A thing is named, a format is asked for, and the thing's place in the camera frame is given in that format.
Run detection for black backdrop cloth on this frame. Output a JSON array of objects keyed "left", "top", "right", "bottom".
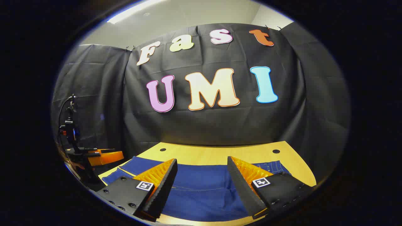
[{"left": 51, "top": 23, "right": 350, "bottom": 186}]

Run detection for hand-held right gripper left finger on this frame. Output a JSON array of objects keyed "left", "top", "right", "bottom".
[{"left": 96, "top": 159, "right": 178, "bottom": 223}]

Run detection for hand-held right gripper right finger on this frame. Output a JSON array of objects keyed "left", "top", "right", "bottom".
[{"left": 227, "top": 156, "right": 314, "bottom": 220}]

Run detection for blue jeans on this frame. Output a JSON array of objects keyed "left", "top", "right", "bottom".
[{"left": 101, "top": 156, "right": 291, "bottom": 222}]

